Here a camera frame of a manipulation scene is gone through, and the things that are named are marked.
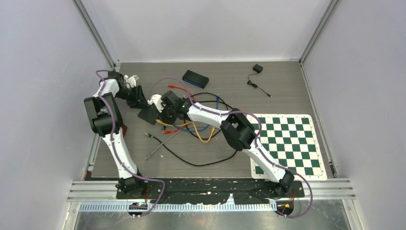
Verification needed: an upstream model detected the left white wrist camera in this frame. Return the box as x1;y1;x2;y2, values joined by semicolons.
124;75;139;89

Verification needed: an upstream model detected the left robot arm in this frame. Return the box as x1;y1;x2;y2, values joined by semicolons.
84;70;147;198

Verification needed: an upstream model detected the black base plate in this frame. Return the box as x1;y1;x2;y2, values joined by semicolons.
115;178;305;205

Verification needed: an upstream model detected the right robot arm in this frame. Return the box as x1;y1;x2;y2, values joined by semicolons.
150;91;294;197

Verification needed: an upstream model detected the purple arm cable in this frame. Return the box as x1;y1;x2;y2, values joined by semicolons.
95;69;166;218
148;77;315;219

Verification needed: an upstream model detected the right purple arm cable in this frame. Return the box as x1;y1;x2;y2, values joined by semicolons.
148;77;315;219

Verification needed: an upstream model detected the black switch with blue ports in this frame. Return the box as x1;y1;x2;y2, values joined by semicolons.
182;70;209;89

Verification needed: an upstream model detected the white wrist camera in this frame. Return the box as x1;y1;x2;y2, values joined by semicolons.
124;75;139;89
147;94;165;113

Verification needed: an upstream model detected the brown object at left edge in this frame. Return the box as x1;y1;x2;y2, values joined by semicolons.
121;125;128;137

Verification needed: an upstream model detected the red ethernet cable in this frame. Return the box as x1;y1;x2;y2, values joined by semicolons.
162;83;194;135

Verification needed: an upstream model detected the blue ethernet cable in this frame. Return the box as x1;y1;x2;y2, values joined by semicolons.
171;93;221;133

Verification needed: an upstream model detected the long black ethernet cable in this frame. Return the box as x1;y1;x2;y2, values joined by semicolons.
144;101;238;167

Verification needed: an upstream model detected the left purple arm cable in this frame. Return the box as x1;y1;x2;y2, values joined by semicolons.
95;69;166;218

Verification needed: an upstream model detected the grey ethernet cable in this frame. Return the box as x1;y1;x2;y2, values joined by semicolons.
145;128;183;161

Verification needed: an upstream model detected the green white chessboard mat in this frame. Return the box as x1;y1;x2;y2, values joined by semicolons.
247;114;327;181

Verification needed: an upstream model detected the black power adapter with cord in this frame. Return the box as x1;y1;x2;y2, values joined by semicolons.
247;64;272;98

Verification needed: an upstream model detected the orange ethernet cable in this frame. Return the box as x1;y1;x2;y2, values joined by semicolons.
155;119;216;143

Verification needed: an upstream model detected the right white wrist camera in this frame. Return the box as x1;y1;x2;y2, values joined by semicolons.
147;94;165;113

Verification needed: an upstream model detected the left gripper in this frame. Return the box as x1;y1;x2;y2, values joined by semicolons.
116;86;149;110

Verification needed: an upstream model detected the plain black network switch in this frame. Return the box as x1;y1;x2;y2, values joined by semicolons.
138;105;159;125

